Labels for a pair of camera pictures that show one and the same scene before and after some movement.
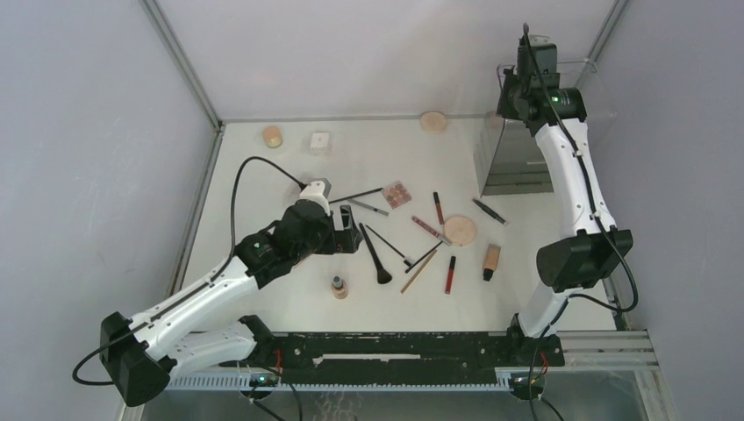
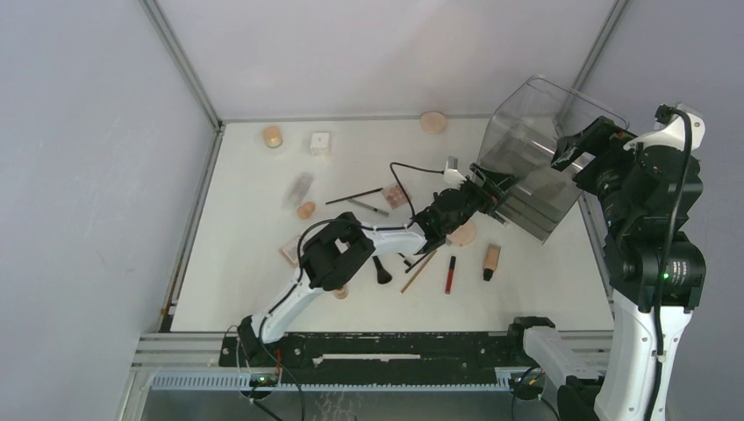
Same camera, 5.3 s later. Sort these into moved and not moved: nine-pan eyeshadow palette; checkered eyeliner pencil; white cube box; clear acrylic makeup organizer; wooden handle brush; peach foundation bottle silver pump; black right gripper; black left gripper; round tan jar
Moved: clear acrylic makeup organizer; black right gripper; black left gripper
Not moved: peach foundation bottle silver pump; checkered eyeliner pencil; round tan jar; wooden handle brush; white cube box; nine-pan eyeshadow palette
